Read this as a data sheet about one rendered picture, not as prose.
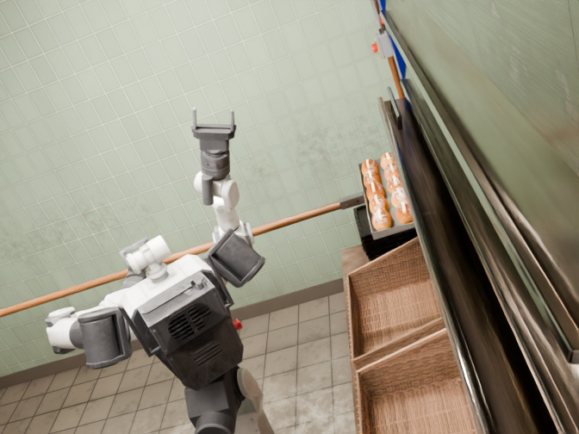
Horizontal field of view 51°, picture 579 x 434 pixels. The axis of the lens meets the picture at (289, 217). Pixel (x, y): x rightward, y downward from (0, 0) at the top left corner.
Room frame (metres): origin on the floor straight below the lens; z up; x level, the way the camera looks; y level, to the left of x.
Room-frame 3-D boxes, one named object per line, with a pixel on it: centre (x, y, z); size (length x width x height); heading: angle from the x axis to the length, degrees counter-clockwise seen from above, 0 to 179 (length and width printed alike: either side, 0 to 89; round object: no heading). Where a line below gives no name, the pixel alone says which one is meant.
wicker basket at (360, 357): (1.90, -0.30, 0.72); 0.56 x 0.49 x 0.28; 166
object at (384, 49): (2.75, -0.71, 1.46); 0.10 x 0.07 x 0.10; 168
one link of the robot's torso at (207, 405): (1.47, 0.42, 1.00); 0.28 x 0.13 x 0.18; 168
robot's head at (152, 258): (1.56, 0.40, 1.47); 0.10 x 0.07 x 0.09; 108
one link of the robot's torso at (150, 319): (1.50, 0.39, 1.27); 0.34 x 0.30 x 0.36; 108
